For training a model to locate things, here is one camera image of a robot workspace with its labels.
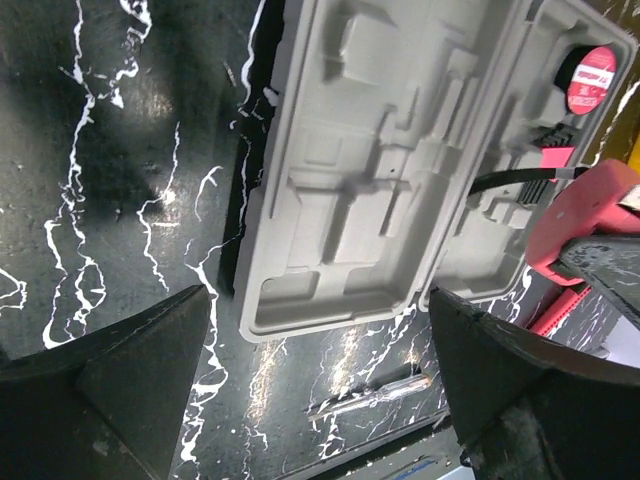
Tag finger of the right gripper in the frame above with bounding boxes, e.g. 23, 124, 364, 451
559, 235, 640, 329

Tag red utility knife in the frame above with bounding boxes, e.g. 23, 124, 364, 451
528, 287, 590, 337

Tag clear test pen screwdriver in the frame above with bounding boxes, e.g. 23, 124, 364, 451
307, 374, 432, 422

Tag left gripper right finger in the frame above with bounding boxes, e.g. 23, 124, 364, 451
429, 289, 639, 479

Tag red tape measure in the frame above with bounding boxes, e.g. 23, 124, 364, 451
469, 158, 640, 286

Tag red hex key set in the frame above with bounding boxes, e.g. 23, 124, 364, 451
517, 123, 577, 206

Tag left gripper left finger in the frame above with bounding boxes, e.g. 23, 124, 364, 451
1, 285, 210, 479

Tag grey plastic tool case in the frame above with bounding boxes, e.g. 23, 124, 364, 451
233, 1, 639, 343

